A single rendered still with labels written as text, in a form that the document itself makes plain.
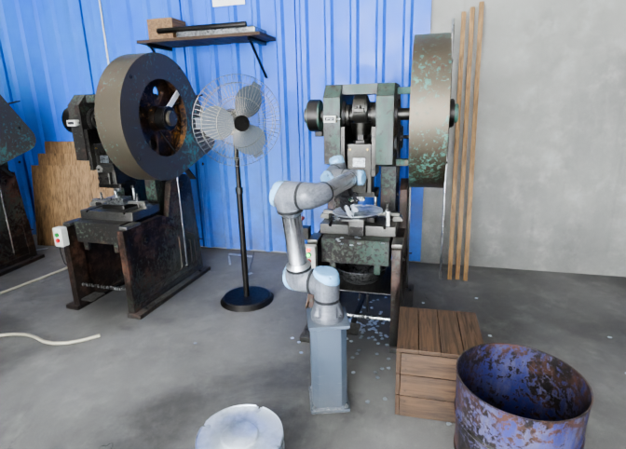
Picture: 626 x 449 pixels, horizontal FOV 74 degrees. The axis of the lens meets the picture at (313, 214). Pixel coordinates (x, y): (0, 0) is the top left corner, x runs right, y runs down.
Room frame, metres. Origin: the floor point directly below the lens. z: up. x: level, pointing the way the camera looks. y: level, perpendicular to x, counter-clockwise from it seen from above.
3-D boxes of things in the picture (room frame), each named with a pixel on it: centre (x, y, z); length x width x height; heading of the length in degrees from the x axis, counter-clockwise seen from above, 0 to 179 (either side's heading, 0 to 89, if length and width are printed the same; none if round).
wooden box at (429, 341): (1.78, -0.58, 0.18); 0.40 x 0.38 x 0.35; 166
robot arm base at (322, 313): (1.74, -0.05, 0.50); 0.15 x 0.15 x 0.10
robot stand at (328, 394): (1.74, -0.05, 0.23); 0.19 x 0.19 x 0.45; 3
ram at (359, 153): (2.45, -0.28, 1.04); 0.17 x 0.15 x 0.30; 165
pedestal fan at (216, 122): (3.19, 0.44, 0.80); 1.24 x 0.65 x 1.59; 165
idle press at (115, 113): (3.30, 1.27, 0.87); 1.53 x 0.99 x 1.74; 163
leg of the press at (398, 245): (2.55, -0.59, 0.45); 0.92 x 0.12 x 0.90; 165
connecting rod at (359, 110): (2.49, -0.30, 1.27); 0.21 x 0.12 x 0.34; 165
